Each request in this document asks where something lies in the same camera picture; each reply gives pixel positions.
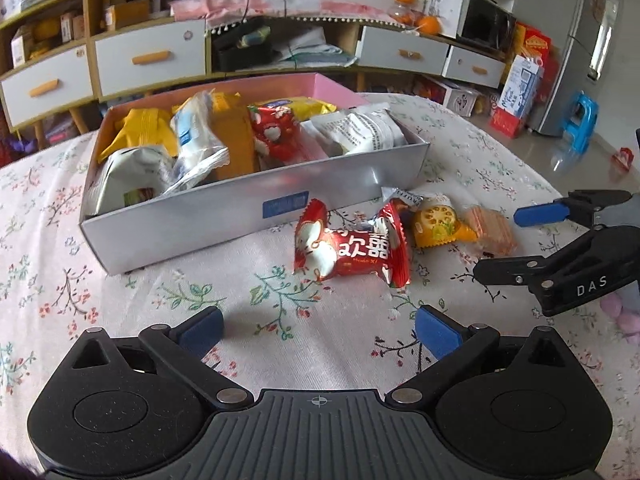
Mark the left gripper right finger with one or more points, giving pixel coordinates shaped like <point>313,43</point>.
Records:
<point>460,351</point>

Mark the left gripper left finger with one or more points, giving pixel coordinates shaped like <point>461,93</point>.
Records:
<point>178,352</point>

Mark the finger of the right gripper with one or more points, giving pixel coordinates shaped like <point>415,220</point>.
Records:
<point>520,267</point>
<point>578,206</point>

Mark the orange wafer packet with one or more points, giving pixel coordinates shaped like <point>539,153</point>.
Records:
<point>493,231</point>

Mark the orange fruit biscuit packet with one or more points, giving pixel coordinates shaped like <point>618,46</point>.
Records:
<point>436,223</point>

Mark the red candy packet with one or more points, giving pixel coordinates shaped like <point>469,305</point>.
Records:
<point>378,247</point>

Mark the white green snack bag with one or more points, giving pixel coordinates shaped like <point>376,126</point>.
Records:
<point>129,177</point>

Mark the white black-lettered snack packet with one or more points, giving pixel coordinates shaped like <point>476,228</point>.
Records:
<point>200,151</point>

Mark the dark yellow snack packet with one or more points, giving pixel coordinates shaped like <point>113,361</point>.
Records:
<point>143,126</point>

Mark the white grey snack bag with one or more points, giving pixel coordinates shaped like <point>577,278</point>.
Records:
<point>361,129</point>

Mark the orange pastry packet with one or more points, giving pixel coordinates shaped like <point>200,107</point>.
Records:
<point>232,126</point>

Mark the yellow cracker packet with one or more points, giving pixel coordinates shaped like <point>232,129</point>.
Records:
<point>301,106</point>

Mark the blue plastic stool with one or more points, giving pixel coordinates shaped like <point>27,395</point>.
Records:
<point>579,122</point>

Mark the floral tablecloth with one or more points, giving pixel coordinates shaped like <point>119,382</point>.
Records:
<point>281,331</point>

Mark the pink and silver box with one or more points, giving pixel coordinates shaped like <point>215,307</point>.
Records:
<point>163,228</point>

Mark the black microwave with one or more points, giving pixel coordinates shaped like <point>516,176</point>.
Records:
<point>485,25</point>

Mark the oranges in bowl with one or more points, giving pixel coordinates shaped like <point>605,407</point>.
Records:
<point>410,14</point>

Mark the wooden cabinet with drawers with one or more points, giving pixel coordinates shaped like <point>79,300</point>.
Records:
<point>60,55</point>

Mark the pink cloth runner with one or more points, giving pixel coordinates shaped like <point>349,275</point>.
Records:
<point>225,12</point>

